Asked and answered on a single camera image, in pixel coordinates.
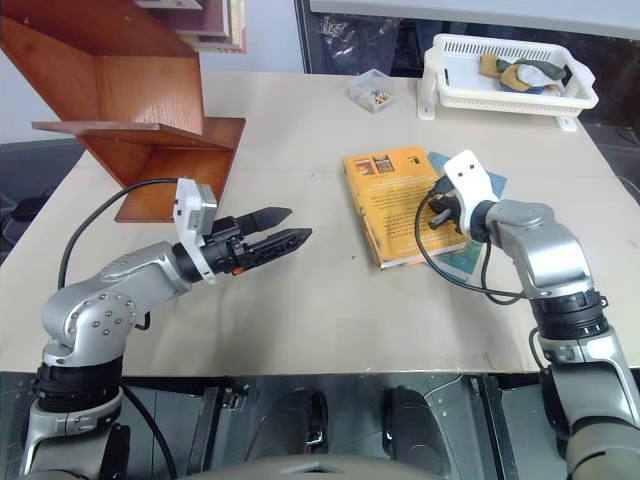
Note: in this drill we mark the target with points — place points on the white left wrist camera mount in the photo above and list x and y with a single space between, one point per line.
191 210

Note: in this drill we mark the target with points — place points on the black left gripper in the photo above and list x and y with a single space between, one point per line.
227 247

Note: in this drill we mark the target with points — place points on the white plastic basket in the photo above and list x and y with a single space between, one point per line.
465 90

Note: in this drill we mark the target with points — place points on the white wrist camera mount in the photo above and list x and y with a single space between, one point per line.
191 210
470 172

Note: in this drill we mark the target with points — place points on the teal book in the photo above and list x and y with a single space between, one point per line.
465 263

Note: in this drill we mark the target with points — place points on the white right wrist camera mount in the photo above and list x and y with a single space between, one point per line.
470 172

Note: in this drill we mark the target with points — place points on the white cloth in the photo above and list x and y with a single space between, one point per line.
535 77

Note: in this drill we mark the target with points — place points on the white basket stand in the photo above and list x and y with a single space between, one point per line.
427 107

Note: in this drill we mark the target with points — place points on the dark green cloth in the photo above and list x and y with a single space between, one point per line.
542 69

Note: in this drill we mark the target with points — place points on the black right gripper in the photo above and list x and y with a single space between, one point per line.
447 200

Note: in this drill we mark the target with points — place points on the clear plastic parts box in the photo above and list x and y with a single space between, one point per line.
374 89

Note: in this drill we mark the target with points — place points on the dark rounded shape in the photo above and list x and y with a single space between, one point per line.
410 425

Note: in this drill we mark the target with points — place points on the grey robot torso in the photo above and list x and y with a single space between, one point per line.
320 467

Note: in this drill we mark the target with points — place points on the small black device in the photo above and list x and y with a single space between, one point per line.
27 209

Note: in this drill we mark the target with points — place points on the wooden bookshelf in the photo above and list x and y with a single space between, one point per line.
145 90

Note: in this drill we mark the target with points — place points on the orange book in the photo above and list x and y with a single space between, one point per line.
390 200

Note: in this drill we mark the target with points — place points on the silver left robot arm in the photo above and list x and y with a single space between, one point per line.
90 310

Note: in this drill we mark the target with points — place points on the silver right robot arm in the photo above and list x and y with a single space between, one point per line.
555 255

